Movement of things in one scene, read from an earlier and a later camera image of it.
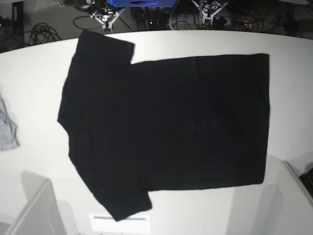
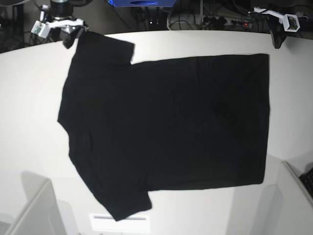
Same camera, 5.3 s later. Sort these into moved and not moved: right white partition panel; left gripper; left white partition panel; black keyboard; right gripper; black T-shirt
Moved: right gripper; left gripper
Not moved: left white partition panel; black T-shirt; right white partition panel; black keyboard
